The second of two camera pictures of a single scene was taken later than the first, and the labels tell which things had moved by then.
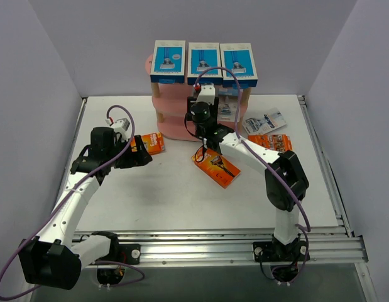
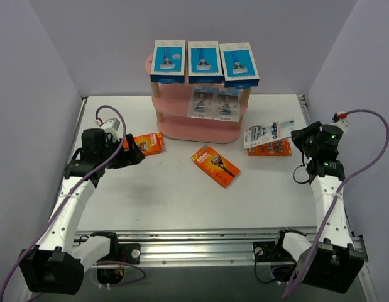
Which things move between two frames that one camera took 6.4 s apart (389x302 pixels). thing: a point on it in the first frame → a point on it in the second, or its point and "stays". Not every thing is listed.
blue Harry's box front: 202,55 stays
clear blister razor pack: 227,107 stays
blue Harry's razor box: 238,58 stays
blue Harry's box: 168,61 stays
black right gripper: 190,104 → 304,138
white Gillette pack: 264,123 → 268,133
